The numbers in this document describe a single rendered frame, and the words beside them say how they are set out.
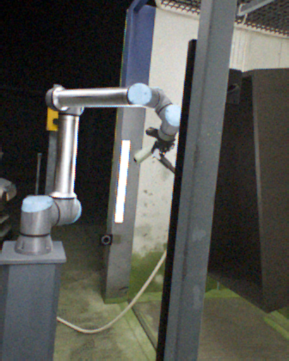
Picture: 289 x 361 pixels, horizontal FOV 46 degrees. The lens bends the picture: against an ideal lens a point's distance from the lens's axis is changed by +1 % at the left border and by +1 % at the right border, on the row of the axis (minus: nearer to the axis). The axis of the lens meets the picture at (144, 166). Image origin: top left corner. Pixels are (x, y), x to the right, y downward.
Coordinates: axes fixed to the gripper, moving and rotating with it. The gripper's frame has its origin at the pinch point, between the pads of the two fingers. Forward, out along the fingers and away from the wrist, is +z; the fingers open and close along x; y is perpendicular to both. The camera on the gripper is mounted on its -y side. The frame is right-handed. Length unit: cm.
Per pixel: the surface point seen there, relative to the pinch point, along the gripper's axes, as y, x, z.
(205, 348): 96, -33, 75
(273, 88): 25, 44, -44
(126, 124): -46, 35, 53
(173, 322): 51, -77, -83
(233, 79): 29, -44, -107
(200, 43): 21, -46, -111
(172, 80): -47, 83, 36
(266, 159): 45, 24, -25
